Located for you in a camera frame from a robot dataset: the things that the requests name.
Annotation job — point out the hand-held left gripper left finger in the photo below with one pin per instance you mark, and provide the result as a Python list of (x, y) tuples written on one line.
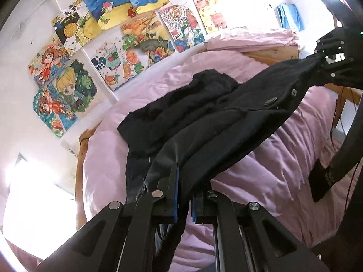
[(177, 195)]

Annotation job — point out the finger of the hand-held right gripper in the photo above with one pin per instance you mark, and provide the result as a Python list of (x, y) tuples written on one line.
[(339, 73), (333, 45)]

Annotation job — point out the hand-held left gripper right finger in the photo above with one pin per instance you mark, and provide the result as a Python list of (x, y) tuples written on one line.
[(194, 209)]

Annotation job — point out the black jacket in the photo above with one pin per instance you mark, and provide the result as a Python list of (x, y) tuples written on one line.
[(227, 113)]

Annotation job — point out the blue cloth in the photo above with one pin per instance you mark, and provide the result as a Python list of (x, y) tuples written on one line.
[(290, 17)]

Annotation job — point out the pink pillow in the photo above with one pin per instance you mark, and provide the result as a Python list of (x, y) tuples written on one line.
[(255, 39)]

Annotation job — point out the pink blanket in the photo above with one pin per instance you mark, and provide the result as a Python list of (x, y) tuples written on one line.
[(269, 158)]

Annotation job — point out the bears and chicks drawing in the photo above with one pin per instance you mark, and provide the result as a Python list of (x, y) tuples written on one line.
[(209, 12)]

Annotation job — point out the bright window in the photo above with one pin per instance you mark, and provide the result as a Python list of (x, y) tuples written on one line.
[(34, 198)]

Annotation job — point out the oranges and drink drawing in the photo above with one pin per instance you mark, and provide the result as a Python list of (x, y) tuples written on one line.
[(119, 62)]

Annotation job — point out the swimming girl drawing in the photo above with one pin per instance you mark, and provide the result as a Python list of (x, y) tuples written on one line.
[(54, 113)]

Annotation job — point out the blonde character drawing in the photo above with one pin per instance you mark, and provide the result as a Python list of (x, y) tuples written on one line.
[(73, 87)]

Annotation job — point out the tower and whale drawing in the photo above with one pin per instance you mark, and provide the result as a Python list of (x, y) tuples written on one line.
[(181, 27)]

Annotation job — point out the orange landscape drawing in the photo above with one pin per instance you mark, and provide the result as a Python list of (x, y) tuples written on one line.
[(147, 36)]

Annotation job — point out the orange-haired girl drawing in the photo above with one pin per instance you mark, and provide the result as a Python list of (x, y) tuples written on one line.
[(48, 62)]

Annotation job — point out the black and yellow drawing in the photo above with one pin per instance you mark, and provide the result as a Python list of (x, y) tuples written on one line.
[(75, 25)]

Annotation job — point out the round fish sea drawing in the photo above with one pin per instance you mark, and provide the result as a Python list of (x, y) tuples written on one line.
[(110, 8)]

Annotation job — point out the wooden bed frame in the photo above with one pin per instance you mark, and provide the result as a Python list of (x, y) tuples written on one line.
[(272, 53)]

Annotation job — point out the colourful wall drawings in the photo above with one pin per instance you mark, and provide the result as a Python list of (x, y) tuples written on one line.
[(111, 92)]

